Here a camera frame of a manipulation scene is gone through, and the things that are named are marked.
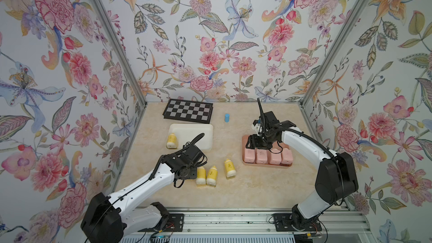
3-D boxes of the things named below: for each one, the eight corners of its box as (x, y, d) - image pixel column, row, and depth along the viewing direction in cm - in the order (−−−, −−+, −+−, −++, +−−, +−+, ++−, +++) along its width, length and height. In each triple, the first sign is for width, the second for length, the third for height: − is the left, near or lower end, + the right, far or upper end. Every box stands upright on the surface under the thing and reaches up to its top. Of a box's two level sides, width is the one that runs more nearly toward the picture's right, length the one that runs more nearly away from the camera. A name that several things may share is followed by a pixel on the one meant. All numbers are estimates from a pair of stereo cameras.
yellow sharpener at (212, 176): (206, 185, 86) (205, 180, 80) (210, 170, 91) (210, 164, 85) (215, 187, 85) (215, 182, 79) (218, 172, 90) (219, 166, 84)
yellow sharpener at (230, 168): (227, 179, 88) (228, 173, 82) (224, 166, 93) (224, 159, 86) (235, 177, 89) (236, 171, 82) (230, 164, 93) (231, 158, 87)
